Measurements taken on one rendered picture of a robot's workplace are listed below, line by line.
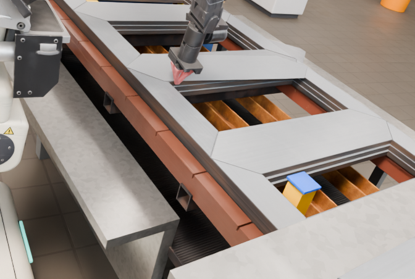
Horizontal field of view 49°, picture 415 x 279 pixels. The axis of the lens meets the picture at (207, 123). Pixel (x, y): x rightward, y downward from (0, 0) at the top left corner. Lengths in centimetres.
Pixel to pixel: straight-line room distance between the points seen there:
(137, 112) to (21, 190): 105
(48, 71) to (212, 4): 44
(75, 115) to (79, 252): 69
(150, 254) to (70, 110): 53
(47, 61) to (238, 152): 50
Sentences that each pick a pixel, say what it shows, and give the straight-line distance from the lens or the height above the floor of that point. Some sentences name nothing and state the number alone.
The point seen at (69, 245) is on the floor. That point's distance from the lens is 200.
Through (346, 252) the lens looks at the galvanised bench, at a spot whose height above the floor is 105.
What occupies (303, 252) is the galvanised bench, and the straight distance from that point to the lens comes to 68.
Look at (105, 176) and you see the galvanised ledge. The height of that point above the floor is 68.
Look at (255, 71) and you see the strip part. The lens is 163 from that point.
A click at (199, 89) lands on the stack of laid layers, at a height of 83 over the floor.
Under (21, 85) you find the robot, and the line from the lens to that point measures 114.
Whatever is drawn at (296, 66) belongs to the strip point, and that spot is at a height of 86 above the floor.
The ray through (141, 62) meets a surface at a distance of 147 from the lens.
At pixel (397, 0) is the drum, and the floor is 17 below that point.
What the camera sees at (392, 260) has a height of 107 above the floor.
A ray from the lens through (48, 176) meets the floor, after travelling 230.
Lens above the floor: 149
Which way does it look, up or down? 31 degrees down
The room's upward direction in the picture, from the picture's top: 17 degrees clockwise
